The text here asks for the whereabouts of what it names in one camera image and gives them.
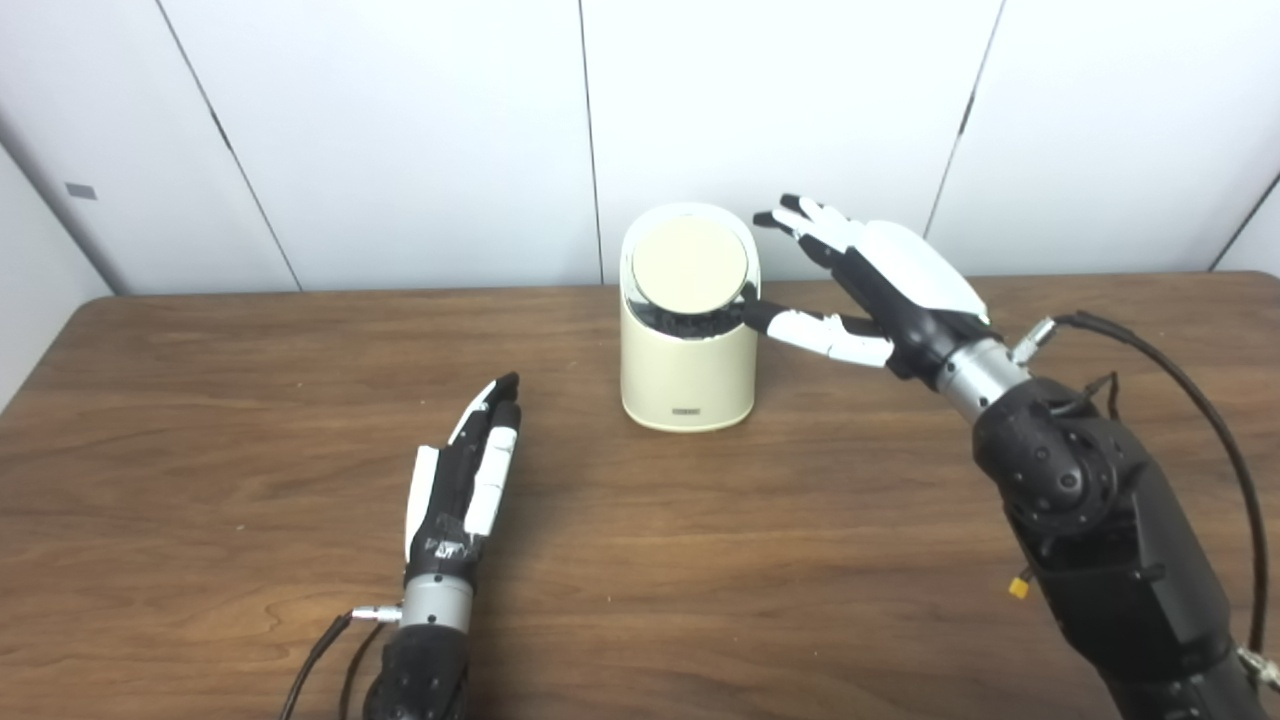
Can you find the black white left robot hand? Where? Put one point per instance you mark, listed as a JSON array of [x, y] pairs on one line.
[[455, 500]]

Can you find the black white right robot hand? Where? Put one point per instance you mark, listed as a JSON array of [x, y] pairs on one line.
[[910, 290]]

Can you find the cream round bin lid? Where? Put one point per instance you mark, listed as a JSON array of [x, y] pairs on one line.
[[690, 265]]

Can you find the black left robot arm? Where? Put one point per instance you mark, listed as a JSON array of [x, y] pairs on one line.
[[425, 660]]

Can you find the black bin liner bag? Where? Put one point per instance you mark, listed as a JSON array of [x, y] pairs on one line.
[[685, 325]]

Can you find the cream-colored bin body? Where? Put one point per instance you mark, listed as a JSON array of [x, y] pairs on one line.
[[688, 385]]

